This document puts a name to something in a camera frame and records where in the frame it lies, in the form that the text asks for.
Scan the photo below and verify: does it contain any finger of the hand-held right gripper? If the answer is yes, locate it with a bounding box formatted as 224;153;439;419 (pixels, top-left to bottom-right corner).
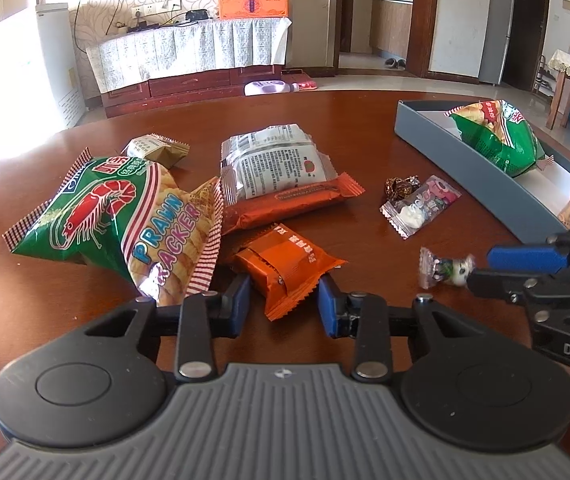
487;232;570;273
466;267;566;306

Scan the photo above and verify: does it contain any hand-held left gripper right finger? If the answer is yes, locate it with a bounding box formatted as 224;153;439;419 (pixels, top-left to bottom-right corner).
316;276;486;381

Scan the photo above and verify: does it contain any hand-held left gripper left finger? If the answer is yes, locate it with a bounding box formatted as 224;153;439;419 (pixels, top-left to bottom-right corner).
84;275;252;382

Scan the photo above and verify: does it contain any small clear candy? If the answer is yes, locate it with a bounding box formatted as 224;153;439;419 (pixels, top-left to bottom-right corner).
417;247;476;290

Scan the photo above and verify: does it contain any small orange snack packet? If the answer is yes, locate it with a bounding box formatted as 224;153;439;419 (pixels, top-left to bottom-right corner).
232;223;348;321

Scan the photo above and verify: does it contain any clear pink candy packet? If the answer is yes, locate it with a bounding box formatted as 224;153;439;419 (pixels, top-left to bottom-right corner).
380;175;463;238

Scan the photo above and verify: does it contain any long orange wafer packet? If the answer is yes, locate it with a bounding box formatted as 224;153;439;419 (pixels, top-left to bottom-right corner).
220;172;366;236

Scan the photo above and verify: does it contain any grey rectangular tray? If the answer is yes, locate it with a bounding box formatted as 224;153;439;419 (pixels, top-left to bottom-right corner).
395;99;570;243

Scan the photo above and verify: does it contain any silver white snack packet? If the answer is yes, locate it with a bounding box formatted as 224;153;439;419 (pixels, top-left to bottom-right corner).
220;123;338;206

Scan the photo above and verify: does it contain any large green prawn cracker bag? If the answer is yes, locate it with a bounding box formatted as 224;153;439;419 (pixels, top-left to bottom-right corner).
2;147;226;308

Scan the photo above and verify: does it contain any brown wrapped candy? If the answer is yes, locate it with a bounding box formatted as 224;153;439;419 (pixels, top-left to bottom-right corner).
384;176;422;201

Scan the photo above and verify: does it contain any small olive snack packet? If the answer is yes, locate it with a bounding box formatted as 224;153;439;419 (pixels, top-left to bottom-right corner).
122;133;191;170

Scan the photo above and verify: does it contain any purple detergent bottle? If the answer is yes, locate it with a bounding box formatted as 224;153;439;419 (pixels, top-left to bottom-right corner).
244;80;300;96

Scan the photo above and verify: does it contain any dark wooden television cabinet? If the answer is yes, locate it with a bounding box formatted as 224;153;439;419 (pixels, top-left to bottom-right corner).
100;62;286;118

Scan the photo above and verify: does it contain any white lace cloth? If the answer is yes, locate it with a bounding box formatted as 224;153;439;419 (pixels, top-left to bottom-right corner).
86;17;293;93

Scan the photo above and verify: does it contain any wooden kitchen counter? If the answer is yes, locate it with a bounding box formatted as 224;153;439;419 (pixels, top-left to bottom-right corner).
371;0;414;59

